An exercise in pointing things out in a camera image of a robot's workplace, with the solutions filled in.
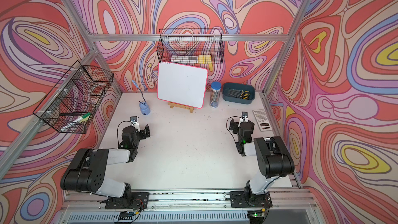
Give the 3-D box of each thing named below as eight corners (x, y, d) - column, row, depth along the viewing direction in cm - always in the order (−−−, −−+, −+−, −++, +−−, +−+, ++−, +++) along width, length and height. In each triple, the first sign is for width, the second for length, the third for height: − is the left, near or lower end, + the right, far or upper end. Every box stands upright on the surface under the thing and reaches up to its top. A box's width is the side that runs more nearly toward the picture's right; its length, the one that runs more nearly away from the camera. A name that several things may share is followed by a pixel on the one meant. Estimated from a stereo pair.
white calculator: (260, 131, 101) (262, 128, 99) (253, 111, 112) (254, 109, 110) (270, 130, 102) (272, 128, 99) (262, 111, 112) (263, 108, 110)
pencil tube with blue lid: (209, 108, 113) (211, 89, 98) (209, 101, 118) (210, 81, 102) (219, 108, 113) (222, 89, 98) (218, 101, 118) (221, 81, 102)
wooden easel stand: (168, 107, 112) (167, 103, 109) (169, 105, 113) (168, 101, 110) (192, 113, 108) (192, 109, 105) (193, 111, 110) (193, 107, 107)
